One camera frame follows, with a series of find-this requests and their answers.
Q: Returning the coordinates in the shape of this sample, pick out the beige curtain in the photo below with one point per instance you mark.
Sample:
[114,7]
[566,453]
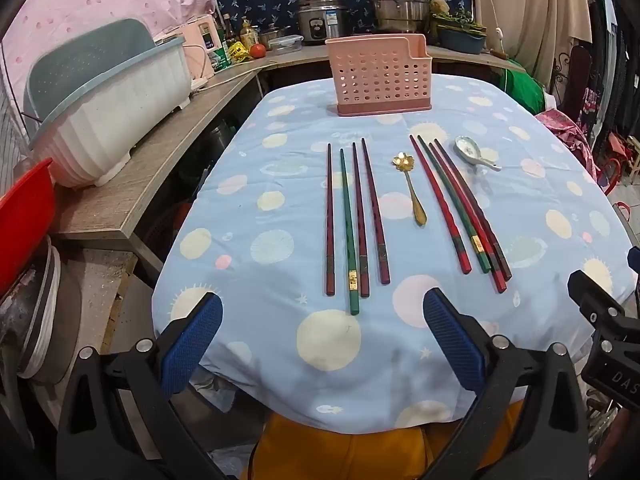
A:
[530,10]

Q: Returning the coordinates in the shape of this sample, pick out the pink perforated utensil holder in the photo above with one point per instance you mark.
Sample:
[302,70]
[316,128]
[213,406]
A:
[370,75]

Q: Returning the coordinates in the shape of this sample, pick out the dark sauce bottle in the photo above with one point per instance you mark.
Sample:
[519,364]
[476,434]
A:
[228,30]

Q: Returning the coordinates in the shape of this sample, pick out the pink floral cloth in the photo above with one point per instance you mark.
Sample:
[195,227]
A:
[565,135]

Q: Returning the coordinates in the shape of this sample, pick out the blue dotted tablecloth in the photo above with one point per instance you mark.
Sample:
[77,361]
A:
[280,240]

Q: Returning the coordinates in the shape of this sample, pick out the gold flower spoon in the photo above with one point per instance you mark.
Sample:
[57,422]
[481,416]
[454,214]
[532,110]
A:
[400,162]

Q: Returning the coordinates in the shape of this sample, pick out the steel steamer pot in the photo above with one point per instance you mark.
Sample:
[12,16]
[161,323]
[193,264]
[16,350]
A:
[400,2]

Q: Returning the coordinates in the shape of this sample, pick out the yellow oil bottle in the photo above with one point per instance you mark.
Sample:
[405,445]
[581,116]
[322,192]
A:
[248,35]

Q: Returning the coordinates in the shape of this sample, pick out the red plastic basin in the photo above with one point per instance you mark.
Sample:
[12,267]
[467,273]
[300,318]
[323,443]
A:
[25,220]

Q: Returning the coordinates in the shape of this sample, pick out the yellow snack packet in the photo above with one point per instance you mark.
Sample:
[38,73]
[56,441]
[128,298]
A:
[238,52]

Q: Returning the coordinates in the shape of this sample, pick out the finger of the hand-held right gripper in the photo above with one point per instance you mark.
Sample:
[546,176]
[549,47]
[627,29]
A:
[635,260]
[600,305]

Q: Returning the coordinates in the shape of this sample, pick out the green plastic bag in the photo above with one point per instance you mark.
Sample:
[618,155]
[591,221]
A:
[525,87]

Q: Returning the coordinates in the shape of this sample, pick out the dark wooden chair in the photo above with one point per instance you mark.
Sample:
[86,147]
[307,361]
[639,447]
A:
[575,75]

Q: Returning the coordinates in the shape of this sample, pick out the yellow trousers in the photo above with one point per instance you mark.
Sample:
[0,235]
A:
[325,450]

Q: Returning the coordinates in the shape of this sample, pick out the grey round basin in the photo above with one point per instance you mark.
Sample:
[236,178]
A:
[50,320]

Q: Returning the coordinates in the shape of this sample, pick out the steel rice cooker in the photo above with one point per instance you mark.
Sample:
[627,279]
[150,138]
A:
[322,20]

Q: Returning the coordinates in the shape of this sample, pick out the pink kitchen appliance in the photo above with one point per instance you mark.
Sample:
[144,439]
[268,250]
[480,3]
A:
[192,45]

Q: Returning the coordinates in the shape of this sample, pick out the white dish drainer box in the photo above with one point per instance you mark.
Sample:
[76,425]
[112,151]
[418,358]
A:
[115,120]

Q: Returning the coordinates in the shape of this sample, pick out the dark red chopstick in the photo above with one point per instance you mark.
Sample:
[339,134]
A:
[504,267]
[375,210]
[360,220]
[329,220]

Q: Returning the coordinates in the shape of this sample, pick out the green chopstick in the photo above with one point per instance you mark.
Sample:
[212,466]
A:
[452,200]
[348,240]

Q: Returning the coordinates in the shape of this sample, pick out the white ceramic spoon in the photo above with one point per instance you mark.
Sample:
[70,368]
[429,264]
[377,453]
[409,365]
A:
[467,149]

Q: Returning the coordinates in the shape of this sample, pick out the blue plastic basin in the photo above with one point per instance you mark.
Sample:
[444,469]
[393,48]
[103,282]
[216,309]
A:
[460,42]

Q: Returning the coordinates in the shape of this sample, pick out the potted plant in blue bowl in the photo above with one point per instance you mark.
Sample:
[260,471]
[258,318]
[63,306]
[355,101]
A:
[460,22]

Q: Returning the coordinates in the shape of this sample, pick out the red tomato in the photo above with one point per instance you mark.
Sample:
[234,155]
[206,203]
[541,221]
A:
[258,50]

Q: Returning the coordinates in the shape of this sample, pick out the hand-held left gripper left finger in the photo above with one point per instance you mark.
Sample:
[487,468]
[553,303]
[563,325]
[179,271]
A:
[192,345]

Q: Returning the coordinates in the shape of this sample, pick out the small steel lidded pot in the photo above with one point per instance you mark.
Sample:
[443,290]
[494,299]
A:
[272,34]

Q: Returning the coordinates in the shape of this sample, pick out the clear food container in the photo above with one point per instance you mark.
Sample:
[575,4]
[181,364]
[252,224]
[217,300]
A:
[286,43]

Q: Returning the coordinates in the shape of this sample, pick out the wooden counter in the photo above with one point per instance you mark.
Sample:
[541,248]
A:
[150,170]

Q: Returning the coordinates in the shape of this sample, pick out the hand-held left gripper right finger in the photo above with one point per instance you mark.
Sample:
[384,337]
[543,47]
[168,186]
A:
[452,340]

